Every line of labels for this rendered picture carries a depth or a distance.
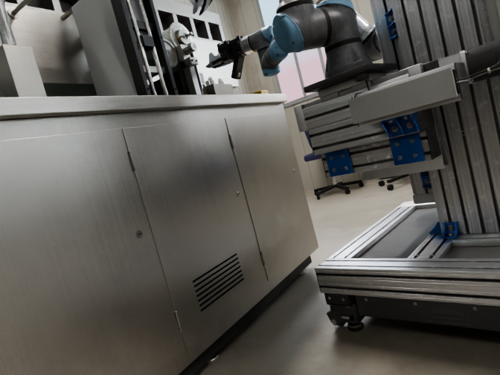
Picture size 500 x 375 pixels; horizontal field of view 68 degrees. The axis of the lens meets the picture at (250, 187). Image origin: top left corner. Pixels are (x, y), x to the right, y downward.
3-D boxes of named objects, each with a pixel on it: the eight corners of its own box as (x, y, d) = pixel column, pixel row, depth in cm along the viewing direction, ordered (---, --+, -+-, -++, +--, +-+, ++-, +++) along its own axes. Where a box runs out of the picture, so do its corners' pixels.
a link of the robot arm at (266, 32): (272, 42, 151) (267, 21, 150) (250, 53, 157) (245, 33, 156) (281, 45, 157) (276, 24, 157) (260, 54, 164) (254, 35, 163)
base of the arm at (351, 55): (381, 66, 121) (374, 36, 120) (361, 67, 110) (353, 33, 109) (340, 82, 131) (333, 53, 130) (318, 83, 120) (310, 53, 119)
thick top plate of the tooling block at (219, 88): (216, 95, 181) (213, 82, 180) (160, 117, 203) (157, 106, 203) (234, 95, 194) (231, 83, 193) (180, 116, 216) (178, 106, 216)
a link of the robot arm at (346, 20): (369, 34, 116) (359, -10, 115) (332, 41, 112) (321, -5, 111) (348, 47, 127) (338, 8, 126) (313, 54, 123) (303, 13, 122)
